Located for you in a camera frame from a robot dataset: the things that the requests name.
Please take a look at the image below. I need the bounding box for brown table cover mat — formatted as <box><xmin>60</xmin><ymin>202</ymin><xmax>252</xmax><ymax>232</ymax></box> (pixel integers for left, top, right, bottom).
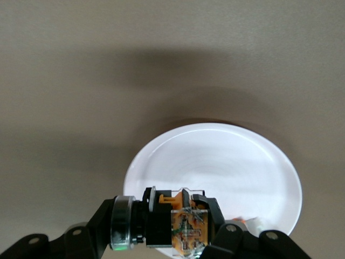
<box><xmin>0</xmin><ymin>0</ymin><xmax>345</xmax><ymax>259</ymax></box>

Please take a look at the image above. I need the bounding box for white round plate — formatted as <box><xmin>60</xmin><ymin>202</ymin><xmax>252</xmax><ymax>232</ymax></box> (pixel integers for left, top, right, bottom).
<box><xmin>123</xmin><ymin>122</ymin><xmax>303</xmax><ymax>259</ymax></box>

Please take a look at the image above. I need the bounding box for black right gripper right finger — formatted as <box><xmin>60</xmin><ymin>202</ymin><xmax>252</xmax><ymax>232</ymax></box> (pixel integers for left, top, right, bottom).
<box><xmin>192</xmin><ymin>194</ymin><xmax>311</xmax><ymax>259</ymax></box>

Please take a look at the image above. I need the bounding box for orange push-button switch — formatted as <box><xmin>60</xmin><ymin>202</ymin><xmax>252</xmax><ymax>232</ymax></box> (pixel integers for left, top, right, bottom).
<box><xmin>109</xmin><ymin>186</ymin><xmax>216</xmax><ymax>257</ymax></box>

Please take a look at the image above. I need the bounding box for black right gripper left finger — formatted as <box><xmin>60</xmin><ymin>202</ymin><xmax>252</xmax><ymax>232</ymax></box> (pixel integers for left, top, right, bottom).
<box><xmin>0</xmin><ymin>198</ymin><xmax>117</xmax><ymax>259</ymax></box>

